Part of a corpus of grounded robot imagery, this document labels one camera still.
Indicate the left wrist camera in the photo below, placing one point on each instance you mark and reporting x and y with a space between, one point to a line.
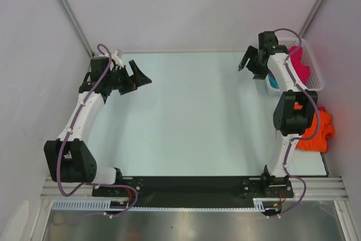
116 56

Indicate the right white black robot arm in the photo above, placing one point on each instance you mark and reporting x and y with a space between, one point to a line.
294 113

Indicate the orange t shirt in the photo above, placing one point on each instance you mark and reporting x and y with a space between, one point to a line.
319 142

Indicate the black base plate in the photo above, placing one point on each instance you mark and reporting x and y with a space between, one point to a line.
205 192

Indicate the magenta t shirt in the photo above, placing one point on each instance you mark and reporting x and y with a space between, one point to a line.
302 71

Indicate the teal t shirt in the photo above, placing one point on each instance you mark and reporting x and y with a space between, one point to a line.
272 82

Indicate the aluminium rail frame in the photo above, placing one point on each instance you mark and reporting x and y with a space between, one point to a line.
322 189

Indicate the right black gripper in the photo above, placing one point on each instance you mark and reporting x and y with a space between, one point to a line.
260 73

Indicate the white plastic laundry basket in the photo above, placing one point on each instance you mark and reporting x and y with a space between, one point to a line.
315 81

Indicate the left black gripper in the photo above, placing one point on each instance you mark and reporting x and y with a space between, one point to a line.
133 82

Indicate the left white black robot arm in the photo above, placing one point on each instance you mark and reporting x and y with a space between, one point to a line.
68 157

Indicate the slotted white cable duct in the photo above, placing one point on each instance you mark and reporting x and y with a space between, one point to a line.
120 205

